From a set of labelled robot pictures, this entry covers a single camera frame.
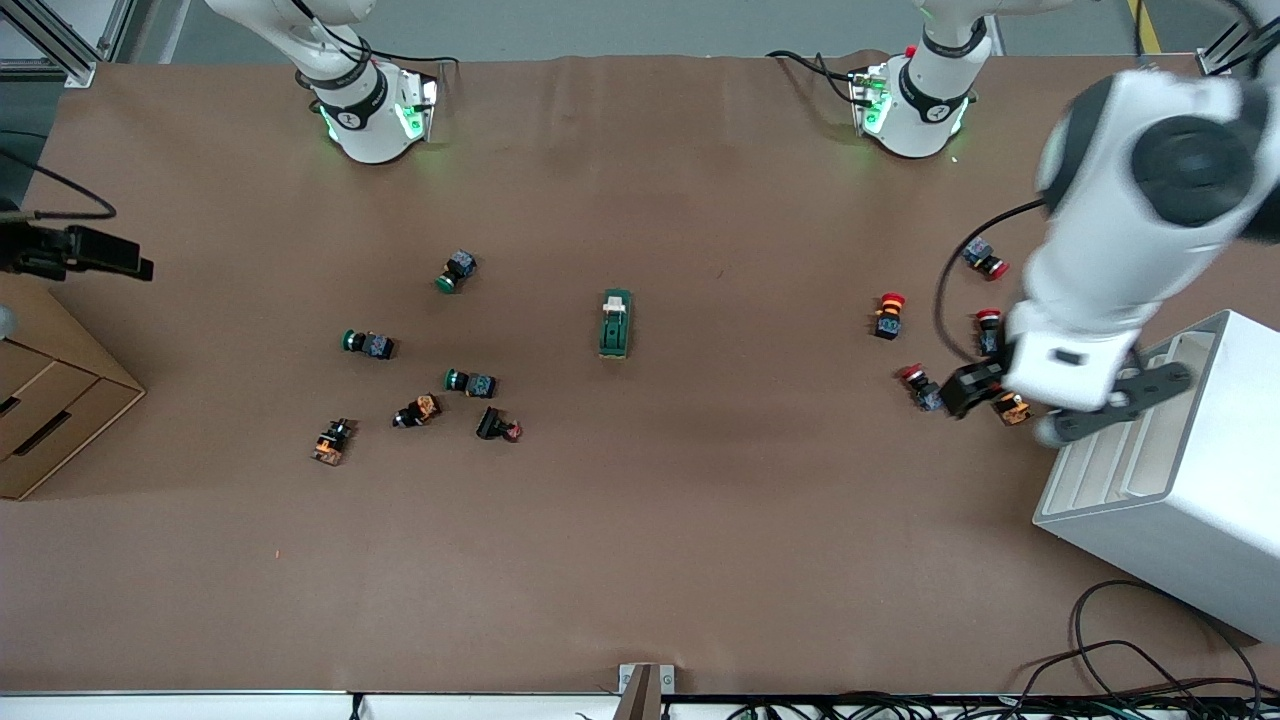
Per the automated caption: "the green load switch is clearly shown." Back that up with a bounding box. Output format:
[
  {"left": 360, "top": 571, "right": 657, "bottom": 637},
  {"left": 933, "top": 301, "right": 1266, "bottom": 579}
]
[{"left": 597, "top": 289, "right": 634, "bottom": 361}]

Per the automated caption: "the cardboard drawer box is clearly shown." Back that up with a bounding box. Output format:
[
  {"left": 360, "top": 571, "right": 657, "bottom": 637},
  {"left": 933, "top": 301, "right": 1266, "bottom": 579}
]
[{"left": 0, "top": 268, "right": 147, "bottom": 501}]

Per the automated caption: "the white stepped rack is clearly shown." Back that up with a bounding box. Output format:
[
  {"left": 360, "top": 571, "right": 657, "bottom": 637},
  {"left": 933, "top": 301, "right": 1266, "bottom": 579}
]
[{"left": 1033, "top": 309, "right": 1280, "bottom": 643}]

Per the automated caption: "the brown paper table cover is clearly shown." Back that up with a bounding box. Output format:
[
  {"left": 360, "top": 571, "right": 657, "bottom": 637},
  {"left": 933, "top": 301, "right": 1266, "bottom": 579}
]
[{"left": 0, "top": 52, "right": 1280, "bottom": 698}]

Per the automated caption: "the black button pink block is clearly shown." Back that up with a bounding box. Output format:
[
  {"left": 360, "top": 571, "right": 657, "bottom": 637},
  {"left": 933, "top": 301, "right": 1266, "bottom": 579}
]
[{"left": 475, "top": 405, "right": 524, "bottom": 443}]

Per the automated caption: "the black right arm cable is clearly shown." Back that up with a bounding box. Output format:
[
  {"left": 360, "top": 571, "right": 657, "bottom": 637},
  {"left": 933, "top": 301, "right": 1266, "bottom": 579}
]
[{"left": 0, "top": 148, "right": 118, "bottom": 221}]

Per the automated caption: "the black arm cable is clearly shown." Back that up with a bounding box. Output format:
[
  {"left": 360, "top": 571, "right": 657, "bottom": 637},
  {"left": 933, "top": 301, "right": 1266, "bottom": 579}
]
[
  {"left": 0, "top": 148, "right": 118, "bottom": 221},
  {"left": 932, "top": 196, "right": 1049, "bottom": 365}
]

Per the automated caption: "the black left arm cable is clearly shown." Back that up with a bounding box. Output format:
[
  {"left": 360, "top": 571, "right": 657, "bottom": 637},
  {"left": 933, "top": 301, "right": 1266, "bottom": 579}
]
[{"left": 932, "top": 196, "right": 1049, "bottom": 365}]

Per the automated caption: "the aluminium profile frame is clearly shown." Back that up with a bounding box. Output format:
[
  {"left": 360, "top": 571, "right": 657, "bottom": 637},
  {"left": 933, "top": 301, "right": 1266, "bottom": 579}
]
[{"left": 0, "top": 0, "right": 136, "bottom": 89}]

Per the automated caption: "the black looped cable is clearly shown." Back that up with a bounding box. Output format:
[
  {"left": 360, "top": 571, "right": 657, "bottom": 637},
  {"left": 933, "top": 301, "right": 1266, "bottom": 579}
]
[{"left": 1072, "top": 580, "right": 1263, "bottom": 701}]

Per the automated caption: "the black cable bundle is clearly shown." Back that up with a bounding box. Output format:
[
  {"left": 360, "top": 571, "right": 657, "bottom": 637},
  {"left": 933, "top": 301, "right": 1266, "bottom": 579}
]
[{"left": 725, "top": 640, "right": 1280, "bottom": 720}]

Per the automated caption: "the black base cable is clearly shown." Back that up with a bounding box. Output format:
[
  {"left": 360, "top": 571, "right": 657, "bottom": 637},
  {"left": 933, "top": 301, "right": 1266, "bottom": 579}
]
[{"left": 767, "top": 49, "right": 863, "bottom": 83}]

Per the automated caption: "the aluminium profile post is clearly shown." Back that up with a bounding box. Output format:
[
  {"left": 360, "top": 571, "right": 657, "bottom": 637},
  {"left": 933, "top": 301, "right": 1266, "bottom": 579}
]
[{"left": 1195, "top": 15, "right": 1263, "bottom": 78}]

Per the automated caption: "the metal table bracket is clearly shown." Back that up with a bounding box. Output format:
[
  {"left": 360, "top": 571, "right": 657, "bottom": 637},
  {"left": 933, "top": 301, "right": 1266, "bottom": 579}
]
[{"left": 618, "top": 663, "right": 676, "bottom": 720}]

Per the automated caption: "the white table edge rail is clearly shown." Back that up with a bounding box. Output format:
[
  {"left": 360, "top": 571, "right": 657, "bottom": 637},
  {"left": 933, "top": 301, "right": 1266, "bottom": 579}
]
[{"left": 0, "top": 690, "right": 623, "bottom": 720}]

